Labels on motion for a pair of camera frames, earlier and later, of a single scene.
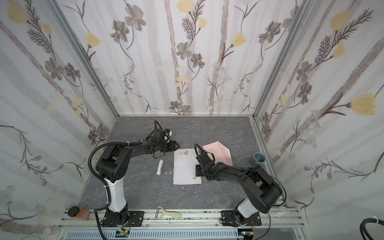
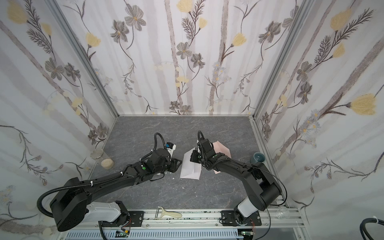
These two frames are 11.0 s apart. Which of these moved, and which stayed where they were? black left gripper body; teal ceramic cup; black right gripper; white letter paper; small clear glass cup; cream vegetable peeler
Moved: black left gripper body; white letter paper; black right gripper
Stayed: cream vegetable peeler; small clear glass cup; teal ceramic cup
